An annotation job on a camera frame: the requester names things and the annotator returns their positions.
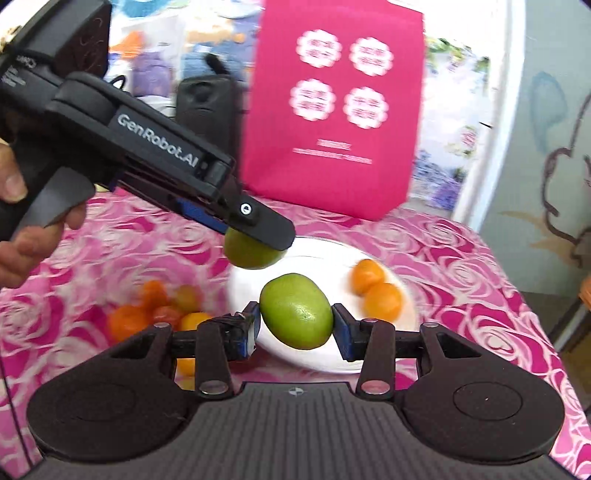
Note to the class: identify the white frame post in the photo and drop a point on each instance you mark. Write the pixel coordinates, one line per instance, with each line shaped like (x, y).
(498, 92)

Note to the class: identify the black speaker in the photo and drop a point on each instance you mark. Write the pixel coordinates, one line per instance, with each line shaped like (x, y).
(207, 110)

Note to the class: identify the floral poster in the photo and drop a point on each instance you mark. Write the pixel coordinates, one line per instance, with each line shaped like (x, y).
(443, 161)

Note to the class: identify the white round plate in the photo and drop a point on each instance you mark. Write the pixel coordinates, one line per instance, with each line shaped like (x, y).
(323, 258)

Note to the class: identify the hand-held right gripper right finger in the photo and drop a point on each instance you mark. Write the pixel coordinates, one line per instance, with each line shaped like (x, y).
(340, 330)

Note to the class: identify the green apple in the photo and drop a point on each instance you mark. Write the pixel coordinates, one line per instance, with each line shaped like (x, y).
(295, 309)
(249, 256)

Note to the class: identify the pink printed tote bag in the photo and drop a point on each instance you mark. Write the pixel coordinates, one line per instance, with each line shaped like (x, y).
(332, 138)

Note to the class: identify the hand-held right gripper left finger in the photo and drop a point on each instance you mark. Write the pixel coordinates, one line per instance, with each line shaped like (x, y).
(251, 330)

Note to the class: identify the person's left hand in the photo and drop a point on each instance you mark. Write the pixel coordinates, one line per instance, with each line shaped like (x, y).
(27, 258)

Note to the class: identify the pink rose tablecloth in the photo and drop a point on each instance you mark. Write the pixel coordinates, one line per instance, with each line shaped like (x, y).
(461, 277)

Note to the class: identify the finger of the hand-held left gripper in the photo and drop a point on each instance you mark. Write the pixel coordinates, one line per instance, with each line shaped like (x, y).
(198, 212)
(263, 226)

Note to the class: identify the printed bedding poster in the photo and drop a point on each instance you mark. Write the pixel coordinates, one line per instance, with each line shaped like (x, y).
(184, 27)

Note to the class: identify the small black microphone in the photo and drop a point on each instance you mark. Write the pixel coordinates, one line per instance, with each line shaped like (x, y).
(217, 64)

